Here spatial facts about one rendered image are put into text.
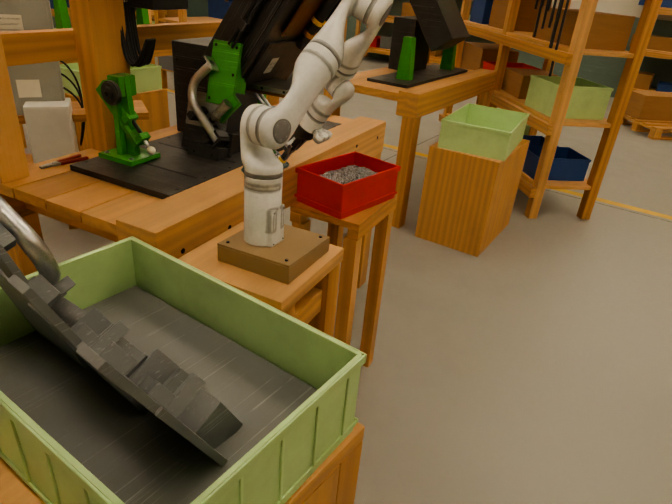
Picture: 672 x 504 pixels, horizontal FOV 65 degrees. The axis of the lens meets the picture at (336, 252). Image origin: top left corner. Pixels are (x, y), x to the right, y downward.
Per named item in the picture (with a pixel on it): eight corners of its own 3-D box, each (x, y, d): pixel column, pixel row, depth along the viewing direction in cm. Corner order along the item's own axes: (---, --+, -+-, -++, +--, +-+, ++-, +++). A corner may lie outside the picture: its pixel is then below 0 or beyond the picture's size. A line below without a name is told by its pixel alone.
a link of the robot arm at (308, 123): (317, 145, 165) (328, 131, 161) (292, 119, 165) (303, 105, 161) (330, 139, 172) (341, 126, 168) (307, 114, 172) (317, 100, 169)
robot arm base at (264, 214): (286, 237, 135) (289, 173, 128) (268, 249, 127) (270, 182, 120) (256, 228, 138) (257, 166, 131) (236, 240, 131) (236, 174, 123)
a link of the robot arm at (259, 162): (235, 103, 118) (235, 176, 126) (263, 111, 113) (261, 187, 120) (266, 100, 125) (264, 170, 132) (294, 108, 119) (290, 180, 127)
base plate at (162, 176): (341, 127, 240) (341, 123, 239) (170, 202, 152) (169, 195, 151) (265, 111, 256) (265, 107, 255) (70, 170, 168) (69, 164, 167)
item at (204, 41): (258, 125, 226) (259, 41, 210) (212, 140, 202) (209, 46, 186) (224, 117, 233) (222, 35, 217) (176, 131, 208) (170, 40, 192)
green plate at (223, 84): (245, 109, 187) (254, 47, 182) (231, 107, 180) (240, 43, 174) (220, 104, 191) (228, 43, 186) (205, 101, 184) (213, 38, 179)
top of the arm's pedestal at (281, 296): (343, 260, 144) (344, 247, 142) (281, 317, 118) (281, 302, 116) (247, 230, 156) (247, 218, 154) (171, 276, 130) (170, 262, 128)
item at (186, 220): (383, 151, 257) (386, 121, 250) (160, 284, 137) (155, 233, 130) (357, 145, 262) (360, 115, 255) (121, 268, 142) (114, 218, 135)
